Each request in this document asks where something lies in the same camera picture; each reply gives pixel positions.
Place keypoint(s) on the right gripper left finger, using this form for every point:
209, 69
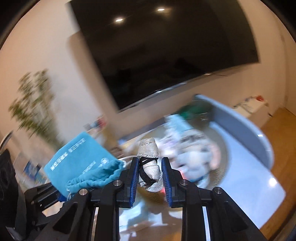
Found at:
94, 215

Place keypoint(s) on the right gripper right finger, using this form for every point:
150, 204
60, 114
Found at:
227, 221

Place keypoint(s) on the dried flower bouquet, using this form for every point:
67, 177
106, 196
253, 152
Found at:
33, 110

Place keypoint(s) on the white cloth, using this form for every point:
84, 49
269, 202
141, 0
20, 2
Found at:
150, 175

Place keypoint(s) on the glass measuring jug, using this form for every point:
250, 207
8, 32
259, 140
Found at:
197, 110

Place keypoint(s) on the white low cabinet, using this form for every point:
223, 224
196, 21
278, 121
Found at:
254, 108

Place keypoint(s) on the black wall television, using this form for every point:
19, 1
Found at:
145, 47

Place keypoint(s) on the blue drawstring pouch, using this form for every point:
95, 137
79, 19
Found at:
82, 163

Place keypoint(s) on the brown glass bowl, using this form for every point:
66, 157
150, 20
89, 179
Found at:
189, 150

